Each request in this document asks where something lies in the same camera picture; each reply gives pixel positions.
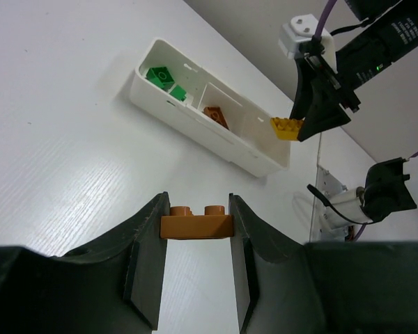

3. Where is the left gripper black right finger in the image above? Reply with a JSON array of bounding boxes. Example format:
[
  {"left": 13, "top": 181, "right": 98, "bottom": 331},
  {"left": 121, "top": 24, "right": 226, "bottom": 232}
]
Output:
[{"left": 229, "top": 194, "right": 418, "bottom": 333}]

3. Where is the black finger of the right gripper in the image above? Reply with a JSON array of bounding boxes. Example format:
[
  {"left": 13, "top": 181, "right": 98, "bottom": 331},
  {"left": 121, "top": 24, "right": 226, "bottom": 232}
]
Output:
[{"left": 290, "top": 57, "right": 350, "bottom": 142}]

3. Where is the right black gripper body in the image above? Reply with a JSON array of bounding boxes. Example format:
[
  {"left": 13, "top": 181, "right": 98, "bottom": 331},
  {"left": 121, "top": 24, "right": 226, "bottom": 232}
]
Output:
[{"left": 336, "top": 1, "right": 418, "bottom": 94}]

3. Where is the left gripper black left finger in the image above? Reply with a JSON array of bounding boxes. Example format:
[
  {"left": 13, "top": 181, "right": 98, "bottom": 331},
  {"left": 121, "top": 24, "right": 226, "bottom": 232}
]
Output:
[{"left": 0, "top": 193, "right": 169, "bottom": 333}]

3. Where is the yellow lego brick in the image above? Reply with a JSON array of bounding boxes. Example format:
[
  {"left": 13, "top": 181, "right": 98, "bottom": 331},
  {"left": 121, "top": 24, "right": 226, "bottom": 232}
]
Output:
[{"left": 270, "top": 117, "right": 304, "bottom": 141}]

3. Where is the brown lego brick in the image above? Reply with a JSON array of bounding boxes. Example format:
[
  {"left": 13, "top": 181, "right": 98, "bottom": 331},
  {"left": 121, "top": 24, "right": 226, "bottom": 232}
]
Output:
[
  {"left": 160, "top": 205, "right": 234, "bottom": 240},
  {"left": 203, "top": 106, "right": 229, "bottom": 129}
]

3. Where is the green lego brick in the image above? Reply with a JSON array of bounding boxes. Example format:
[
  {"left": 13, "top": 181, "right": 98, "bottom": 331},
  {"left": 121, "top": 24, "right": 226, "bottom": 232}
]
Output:
[
  {"left": 146, "top": 67, "right": 175, "bottom": 91},
  {"left": 169, "top": 84, "right": 187, "bottom": 102}
]

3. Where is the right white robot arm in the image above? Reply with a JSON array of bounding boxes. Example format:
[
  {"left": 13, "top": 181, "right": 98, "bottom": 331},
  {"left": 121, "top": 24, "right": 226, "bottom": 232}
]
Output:
[{"left": 279, "top": 1, "right": 418, "bottom": 229}]

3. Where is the white divided plastic tray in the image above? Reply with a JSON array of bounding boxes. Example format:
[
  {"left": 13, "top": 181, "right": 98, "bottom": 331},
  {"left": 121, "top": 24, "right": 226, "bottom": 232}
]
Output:
[{"left": 130, "top": 38, "right": 291, "bottom": 177}]

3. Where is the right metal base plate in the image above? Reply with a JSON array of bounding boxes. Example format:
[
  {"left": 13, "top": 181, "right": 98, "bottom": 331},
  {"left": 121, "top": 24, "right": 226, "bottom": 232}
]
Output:
[{"left": 309, "top": 165, "right": 363, "bottom": 242}]

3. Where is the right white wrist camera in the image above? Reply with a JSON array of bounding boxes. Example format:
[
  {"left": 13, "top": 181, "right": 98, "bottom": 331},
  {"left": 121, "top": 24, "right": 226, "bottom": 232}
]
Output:
[{"left": 278, "top": 14, "right": 337, "bottom": 72}]

